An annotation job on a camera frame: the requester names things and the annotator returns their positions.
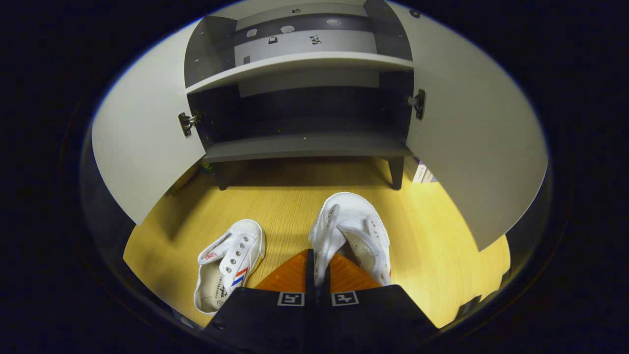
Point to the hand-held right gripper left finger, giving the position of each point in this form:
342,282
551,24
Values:
275,319

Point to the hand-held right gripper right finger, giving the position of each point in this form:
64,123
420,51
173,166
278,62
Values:
373,319

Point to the white canvas shoe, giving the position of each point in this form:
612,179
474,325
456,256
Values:
354,211
241,236

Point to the white grey shoe cabinet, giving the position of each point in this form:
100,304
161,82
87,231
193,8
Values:
304,145

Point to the metal door hinge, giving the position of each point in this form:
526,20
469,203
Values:
185,123
418,103

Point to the white cabinet shelf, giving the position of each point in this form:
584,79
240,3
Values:
304,64

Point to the grey book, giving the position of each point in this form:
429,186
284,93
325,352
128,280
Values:
426,175

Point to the white pink book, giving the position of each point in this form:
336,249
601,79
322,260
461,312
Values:
415,171

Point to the green yellow object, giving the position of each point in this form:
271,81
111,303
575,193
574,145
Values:
207,167

